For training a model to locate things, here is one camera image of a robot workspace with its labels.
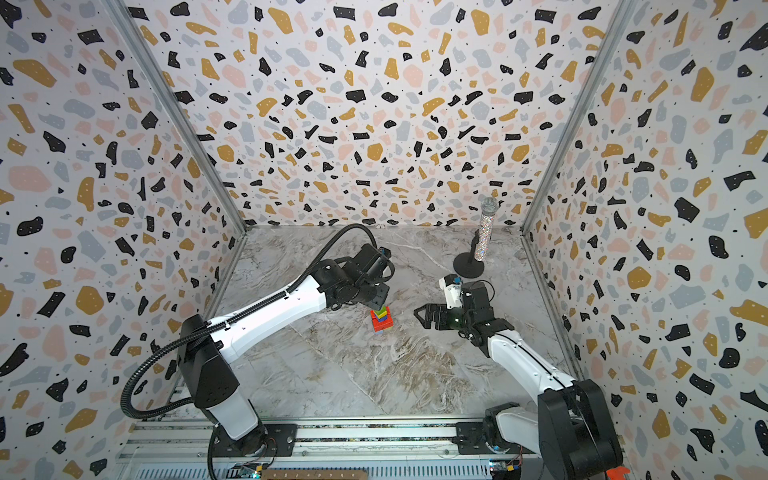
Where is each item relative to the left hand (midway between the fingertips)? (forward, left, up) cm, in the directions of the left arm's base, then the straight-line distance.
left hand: (383, 289), depth 79 cm
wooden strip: (-38, +15, -17) cm, 45 cm away
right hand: (-1, -11, -8) cm, 14 cm away
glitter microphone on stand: (+23, -31, -20) cm, 43 cm away
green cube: (0, +2, -12) cm, 12 cm away
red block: (-2, +1, -17) cm, 18 cm away
